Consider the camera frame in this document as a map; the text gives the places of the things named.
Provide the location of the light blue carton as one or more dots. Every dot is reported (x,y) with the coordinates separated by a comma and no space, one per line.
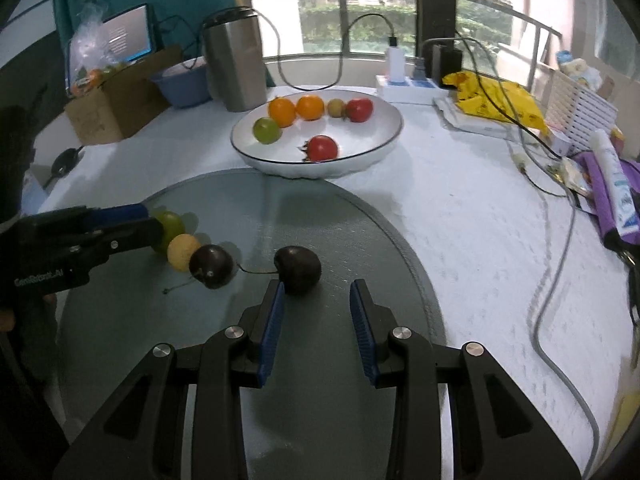
(35,195)

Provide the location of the white power strip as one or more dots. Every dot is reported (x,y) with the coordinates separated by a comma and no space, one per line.
(400,92)

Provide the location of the white plate with dark rim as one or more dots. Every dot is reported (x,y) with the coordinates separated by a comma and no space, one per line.
(360,145)

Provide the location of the grey round placemat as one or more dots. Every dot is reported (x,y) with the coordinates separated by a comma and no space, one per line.
(300,210)

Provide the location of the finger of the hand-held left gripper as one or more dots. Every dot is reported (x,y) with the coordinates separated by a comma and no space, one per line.
(120,213)
(135,237)

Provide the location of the dark cherry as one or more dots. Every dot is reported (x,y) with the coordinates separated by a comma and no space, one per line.
(299,270)
(212,266)

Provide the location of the clear plastic bag of tangerines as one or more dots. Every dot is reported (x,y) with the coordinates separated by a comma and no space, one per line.
(87,55)

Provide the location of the white lattice storage box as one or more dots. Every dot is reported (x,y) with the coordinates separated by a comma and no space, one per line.
(580,110)

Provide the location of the white charger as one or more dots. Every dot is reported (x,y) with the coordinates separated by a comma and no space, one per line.
(396,60)

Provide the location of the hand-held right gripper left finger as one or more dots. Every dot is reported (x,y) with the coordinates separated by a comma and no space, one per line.
(272,330)

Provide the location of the stainless steel tumbler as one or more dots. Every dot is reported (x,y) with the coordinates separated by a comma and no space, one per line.
(235,65)

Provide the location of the cardboard box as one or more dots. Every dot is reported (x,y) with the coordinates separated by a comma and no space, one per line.
(115,105)

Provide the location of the black charger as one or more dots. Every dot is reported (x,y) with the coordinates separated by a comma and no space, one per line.
(446,65)

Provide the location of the red tomato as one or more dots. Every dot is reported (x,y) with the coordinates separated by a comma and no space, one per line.
(360,110)
(322,148)

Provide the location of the purple pouch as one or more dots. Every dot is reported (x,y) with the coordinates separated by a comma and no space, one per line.
(600,195)

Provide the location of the blue plastic bowl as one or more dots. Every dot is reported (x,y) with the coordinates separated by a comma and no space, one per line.
(182,87)

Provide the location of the small yellow fruit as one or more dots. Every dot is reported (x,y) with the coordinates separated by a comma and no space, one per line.
(337,108)
(180,254)

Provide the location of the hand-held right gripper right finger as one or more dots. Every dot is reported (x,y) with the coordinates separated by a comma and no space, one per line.
(362,330)

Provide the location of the black round device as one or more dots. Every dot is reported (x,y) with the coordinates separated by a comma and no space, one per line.
(66,161)

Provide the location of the person's left hand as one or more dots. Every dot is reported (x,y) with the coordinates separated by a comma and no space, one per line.
(5,319)

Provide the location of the dark sliding door frame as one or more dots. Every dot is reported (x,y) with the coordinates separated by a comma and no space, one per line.
(435,0)

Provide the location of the orange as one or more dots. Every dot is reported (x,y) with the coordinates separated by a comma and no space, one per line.
(310,108)
(282,112)

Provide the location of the white and blue tube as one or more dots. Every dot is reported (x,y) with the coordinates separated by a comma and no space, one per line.
(617,185)

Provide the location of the tablet with lit screen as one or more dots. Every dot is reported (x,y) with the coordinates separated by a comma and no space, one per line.
(127,35)

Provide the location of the green lime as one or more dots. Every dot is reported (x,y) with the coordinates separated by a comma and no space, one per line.
(267,130)
(171,225)

